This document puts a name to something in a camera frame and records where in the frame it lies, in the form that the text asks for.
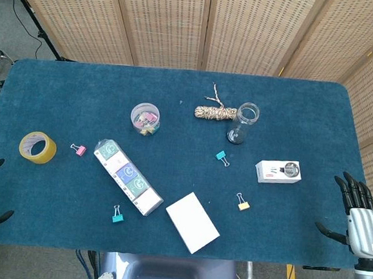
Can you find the pink binder clip in jar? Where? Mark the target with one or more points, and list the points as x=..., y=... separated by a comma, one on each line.
x=148, y=116

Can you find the clear glass jar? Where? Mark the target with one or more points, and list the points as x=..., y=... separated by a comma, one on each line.
x=243, y=123

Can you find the teal binder clip in jar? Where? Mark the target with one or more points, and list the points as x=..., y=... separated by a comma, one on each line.
x=156, y=130

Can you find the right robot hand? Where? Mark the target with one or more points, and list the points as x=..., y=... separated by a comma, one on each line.
x=365, y=231

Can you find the yellow packing tape roll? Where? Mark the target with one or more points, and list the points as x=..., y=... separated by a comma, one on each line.
x=48, y=154

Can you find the blue carpet table mat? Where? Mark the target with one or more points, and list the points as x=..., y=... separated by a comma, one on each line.
x=177, y=174

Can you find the white printed product box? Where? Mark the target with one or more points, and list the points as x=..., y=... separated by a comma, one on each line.
x=268, y=173

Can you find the yellow binder clip in jar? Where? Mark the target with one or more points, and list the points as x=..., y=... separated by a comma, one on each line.
x=146, y=132

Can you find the blue-grey robot torso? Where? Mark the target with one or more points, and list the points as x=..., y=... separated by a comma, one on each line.
x=169, y=275

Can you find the long clear packaged box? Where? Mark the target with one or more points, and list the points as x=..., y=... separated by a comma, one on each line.
x=127, y=173

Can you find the wicker folding screen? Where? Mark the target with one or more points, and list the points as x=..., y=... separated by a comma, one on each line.
x=169, y=25

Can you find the black stand leg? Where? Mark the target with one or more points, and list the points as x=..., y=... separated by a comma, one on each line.
x=37, y=24

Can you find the plain white box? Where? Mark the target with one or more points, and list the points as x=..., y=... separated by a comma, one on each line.
x=193, y=222

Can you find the clear round plastic jar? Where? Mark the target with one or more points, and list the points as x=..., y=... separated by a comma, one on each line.
x=145, y=110

